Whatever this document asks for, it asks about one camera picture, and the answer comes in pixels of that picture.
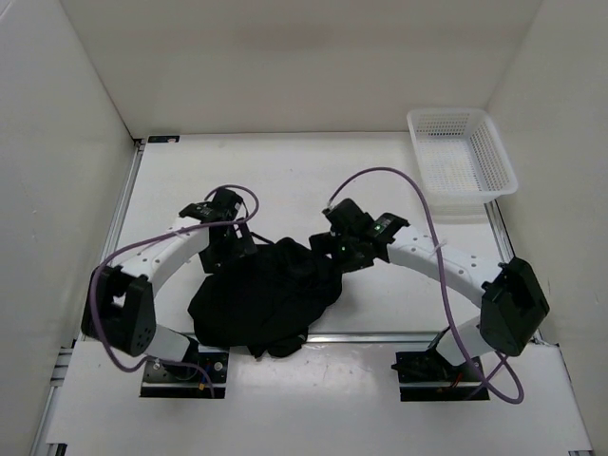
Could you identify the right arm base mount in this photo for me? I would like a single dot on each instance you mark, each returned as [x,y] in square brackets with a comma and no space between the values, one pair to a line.
[424,377]

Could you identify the aluminium frame rail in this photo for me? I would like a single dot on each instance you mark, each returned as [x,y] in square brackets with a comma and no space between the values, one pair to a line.
[424,338]

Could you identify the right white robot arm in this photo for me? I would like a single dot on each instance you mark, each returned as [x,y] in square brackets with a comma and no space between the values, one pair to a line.
[508,295]

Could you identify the white plastic basket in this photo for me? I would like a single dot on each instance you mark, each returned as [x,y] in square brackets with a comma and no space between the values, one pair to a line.
[461,157]

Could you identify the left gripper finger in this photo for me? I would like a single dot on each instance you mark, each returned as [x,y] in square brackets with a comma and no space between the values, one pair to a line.
[220,251]
[241,242]

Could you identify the dark corner label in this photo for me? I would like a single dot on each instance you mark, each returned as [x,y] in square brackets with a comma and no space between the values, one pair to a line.
[164,139]

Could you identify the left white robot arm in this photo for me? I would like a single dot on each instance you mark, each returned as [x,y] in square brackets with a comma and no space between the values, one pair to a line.
[120,304]

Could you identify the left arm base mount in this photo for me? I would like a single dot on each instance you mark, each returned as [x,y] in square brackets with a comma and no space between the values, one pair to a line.
[173,382]

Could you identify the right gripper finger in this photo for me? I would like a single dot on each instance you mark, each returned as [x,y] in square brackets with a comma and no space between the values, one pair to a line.
[322,244]
[349,259]

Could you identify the black shorts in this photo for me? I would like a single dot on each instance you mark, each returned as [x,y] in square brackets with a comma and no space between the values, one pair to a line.
[266,302]

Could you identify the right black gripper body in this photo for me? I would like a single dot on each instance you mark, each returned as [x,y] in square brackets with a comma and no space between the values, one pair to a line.
[346,239]

